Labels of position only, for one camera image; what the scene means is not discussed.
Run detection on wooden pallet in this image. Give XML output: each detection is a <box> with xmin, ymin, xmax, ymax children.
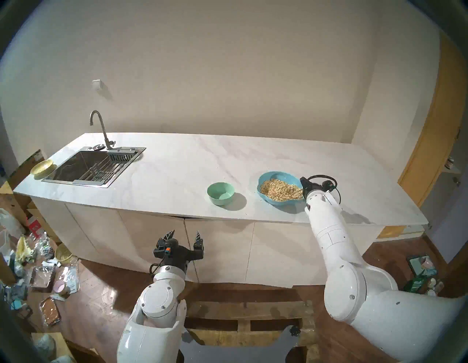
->
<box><xmin>183</xmin><ymin>300</ymin><xmax>318</xmax><ymax>363</ymax></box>

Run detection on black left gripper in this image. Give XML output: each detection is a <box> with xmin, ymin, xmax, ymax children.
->
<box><xmin>160</xmin><ymin>230</ymin><xmax>204</xmax><ymax>274</ymax></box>

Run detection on mint green bowl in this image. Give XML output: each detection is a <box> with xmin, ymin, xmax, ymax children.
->
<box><xmin>207</xmin><ymin>182</ymin><xmax>235</xmax><ymax>206</ymax></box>

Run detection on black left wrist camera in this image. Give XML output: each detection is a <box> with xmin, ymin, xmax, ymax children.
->
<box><xmin>153</xmin><ymin>238</ymin><xmax>178</xmax><ymax>258</ymax></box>

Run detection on yellow dish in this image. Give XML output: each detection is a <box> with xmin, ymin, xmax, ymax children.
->
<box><xmin>30</xmin><ymin>159</ymin><xmax>54</xmax><ymax>177</ymax></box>

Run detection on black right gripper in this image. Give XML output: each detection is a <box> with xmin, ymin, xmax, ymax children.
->
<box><xmin>300</xmin><ymin>177</ymin><xmax>324</xmax><ymax>199</ymax></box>

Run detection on white counter cabinet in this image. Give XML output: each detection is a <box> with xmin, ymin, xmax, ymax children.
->
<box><xmin>31</xmin><ymin>198</ymin><xmax>384</xmax><ymax>288</ymax></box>

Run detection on yellow bag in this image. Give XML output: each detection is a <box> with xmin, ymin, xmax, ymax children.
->
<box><xmin>16</xmin><ymin>236</ymin><xmax>33</xmax><ymax>264</ymax></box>

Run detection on blue scalloped bowl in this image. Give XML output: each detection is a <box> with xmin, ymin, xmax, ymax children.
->
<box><xmin>257</xmin><ymin>171</ymin><xmax>307</xmax><ymax>206</ymax></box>

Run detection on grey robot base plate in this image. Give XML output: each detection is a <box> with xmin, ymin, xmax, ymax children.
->
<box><xmin>179</xmin><ymin>325</ymin><xmax>302</xmax><ymax>363</ymax></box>

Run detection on stainless steel sink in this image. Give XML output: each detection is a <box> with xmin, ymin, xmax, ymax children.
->
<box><xmin>42</xmin><ymin>146</ymin><xmax>146</xmax><ymax>188</ymax></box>

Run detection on plastic tray with food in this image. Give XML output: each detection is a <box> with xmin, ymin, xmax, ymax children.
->
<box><xmin>40</xmin><ymin>296</ymin><xmax>62</xmax><ymax>326</ymax></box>

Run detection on large cereal heap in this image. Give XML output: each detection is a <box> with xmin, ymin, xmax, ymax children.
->
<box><xmin>260</xmin><ymin>179</ymin><xmax>303</xmax><ymax>202</ymax></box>

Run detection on orange wooden door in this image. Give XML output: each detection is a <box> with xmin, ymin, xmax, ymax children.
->
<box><xmin>399</xmin><ymin>33</ymin><xmax>468</xmax><ymax>207</ymax></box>

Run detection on steel gooseneck faucet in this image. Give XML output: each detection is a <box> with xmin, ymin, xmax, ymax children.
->
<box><xmin>90</xmin><ymin>110</ymin><xmax>116</xmax><ymax>150</ymax></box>

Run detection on wire sink rack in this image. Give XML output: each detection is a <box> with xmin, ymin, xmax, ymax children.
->
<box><xmin>79</xmin><ymin>163</ymin><xmax>123</xmax><ymax>182</ymax></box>

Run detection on clear plastic tray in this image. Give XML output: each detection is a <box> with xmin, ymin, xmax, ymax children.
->
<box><xmin>29</xmin><ymin>265</ymin><xmax>55</xmax><ymax>289</ymax></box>

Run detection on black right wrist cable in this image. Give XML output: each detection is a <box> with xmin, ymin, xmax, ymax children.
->
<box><xmin>308</xmin><ymin>175</ymin><xmax>341</xmax><ymax>205</ymax></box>

